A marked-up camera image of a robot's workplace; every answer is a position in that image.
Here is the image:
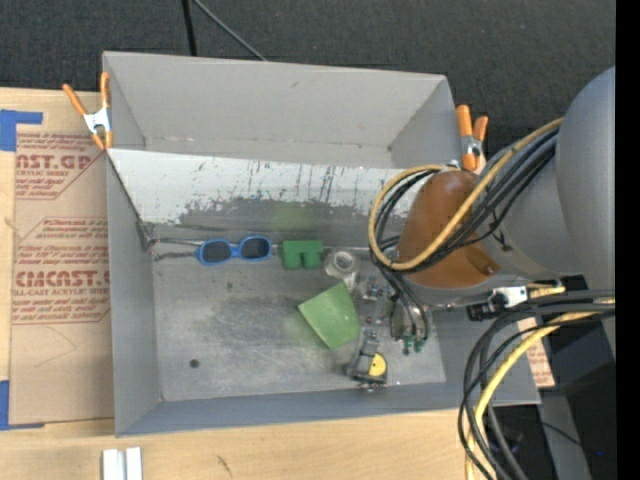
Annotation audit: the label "clear glass cup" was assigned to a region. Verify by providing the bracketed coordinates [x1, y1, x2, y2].
[323, 248, 360, 290]

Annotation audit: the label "grey metal bin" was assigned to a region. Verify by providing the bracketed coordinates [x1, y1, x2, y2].
[101, 50, 542, 438]

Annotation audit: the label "black cylinder on white bracket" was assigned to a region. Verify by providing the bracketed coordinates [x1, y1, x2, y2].
[466, 284, 532, 322]

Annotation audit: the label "grey and yellow tape measure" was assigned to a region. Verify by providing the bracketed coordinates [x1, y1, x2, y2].
[345, 340, 389, 392]

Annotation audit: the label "green toy block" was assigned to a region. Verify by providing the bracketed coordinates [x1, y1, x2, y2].
[277, 239, 324, 271]

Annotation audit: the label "blue sunglasses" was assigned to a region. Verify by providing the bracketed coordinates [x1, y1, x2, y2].
[147, 235, 274, 268]

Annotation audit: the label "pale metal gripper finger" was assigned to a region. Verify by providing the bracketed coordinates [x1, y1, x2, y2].
[360, 274, 387, 304]
[363, 326, 384, 357]

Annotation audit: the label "brown cardboard board, red print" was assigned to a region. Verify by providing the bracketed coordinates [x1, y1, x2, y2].
[0, 86, 557, 432]

